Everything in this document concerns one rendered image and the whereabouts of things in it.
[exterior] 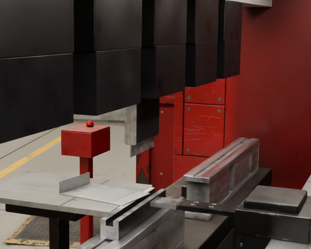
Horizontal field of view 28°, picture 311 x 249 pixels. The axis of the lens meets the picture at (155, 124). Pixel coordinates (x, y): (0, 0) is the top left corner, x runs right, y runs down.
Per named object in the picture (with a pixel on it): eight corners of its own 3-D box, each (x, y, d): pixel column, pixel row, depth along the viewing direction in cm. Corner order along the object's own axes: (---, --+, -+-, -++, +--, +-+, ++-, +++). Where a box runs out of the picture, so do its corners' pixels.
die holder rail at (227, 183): (238, 169, 180) (239, 137, 179) (258, 171, 178) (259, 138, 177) (182, 217, 134) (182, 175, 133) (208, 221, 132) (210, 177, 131)
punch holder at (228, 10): (205, 72, 149) (207, 2, 146) (240, 74, 145) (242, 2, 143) (185, 77, 135) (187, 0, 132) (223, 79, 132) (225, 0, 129)
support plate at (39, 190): (28, 176, 122) (28, 171, 122) (152, 190, 113) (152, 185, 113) (-30, 199, 106) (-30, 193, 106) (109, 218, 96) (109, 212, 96)
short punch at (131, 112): (148, 145, 107) (148, 91, 106) (159, 146, 107) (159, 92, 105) (124, 157, 98) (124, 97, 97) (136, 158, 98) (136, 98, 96)
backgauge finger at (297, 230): (166, 201, 108) (167, 173, 107) (320, 220, 98) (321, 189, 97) (139, 221, 97) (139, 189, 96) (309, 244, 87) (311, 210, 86)
